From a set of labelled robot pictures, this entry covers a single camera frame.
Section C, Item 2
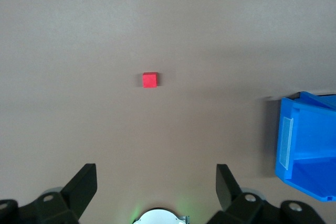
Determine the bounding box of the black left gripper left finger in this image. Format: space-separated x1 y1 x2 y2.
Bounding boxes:
0 163 98 224

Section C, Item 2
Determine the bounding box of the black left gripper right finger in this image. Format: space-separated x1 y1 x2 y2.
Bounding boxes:
206 164 327 224

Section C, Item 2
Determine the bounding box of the small red cube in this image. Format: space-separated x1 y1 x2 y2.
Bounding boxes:
142 71 160 89

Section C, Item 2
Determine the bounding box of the blue plastic storage bin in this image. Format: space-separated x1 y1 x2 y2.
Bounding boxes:
274 91 336 202

